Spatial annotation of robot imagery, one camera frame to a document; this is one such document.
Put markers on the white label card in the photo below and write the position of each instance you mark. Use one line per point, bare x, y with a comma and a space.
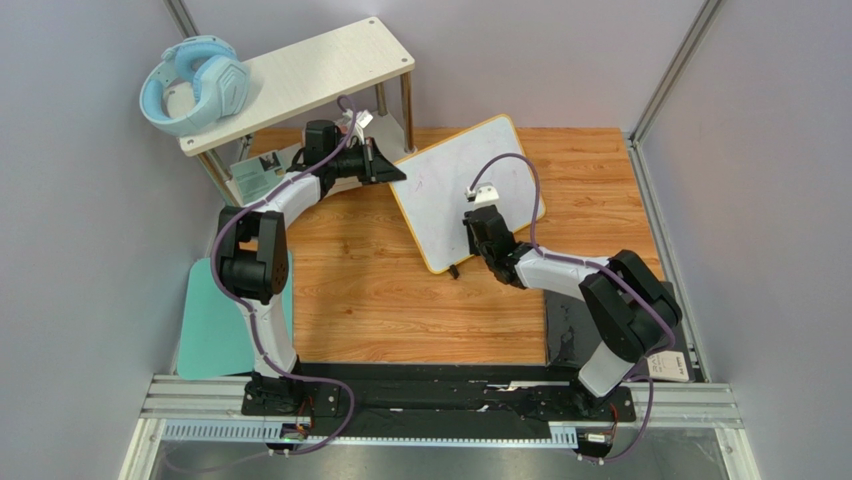
670, 366

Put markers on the white wooden shelf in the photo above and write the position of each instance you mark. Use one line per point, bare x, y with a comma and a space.
295, 79

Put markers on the teal booklet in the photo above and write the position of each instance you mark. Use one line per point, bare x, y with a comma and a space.
256, 176

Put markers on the light blue headphones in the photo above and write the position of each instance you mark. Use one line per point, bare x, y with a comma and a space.
219, 82

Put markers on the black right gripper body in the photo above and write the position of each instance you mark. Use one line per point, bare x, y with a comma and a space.
477, 222

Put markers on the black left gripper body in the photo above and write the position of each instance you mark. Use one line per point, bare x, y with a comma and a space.
349, 164

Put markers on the yellow framed whiteboard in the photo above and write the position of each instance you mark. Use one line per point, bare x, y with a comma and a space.
433, 197

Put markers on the teal mat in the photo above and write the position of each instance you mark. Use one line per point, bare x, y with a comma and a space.
215, 338

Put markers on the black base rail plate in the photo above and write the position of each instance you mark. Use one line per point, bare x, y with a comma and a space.
432, 401

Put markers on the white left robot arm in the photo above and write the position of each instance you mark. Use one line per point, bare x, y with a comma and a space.
250, 261

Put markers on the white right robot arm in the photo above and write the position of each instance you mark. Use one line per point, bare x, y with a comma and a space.
633, 312

